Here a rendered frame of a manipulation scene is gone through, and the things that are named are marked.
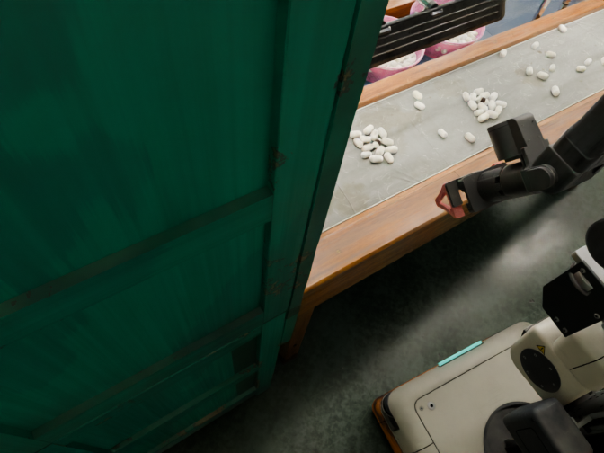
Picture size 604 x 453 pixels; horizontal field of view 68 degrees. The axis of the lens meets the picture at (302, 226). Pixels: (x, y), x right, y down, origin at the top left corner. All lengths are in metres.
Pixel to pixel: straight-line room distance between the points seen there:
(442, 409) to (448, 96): 0.97
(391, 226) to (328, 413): 0.84
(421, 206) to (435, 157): 0.20
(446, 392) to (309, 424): 0.49
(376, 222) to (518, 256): 1.20
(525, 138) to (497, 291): 1.39
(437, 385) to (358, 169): 0.74
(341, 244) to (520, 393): 0.85
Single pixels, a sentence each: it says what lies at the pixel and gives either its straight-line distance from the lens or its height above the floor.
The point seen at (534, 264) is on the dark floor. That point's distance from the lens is 2.25.
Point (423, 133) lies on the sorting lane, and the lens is 1.38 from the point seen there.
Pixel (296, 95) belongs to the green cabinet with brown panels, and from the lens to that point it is 0.38.
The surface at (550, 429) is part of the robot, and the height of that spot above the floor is 0.75.
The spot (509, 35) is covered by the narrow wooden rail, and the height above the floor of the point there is 0.76.
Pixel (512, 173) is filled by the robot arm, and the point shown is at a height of 1.16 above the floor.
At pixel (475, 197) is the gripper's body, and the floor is 1.07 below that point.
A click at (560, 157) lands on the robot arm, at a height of 1.25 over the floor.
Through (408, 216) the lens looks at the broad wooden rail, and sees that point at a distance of 1.16.
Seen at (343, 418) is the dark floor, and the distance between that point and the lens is 1.74.
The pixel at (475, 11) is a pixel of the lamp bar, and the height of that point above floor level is 1.08.
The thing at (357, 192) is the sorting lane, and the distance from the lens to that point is 1.19.
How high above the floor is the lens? 1.69
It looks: 60 degrees down
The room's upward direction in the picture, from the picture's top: 12 degrees clockwise
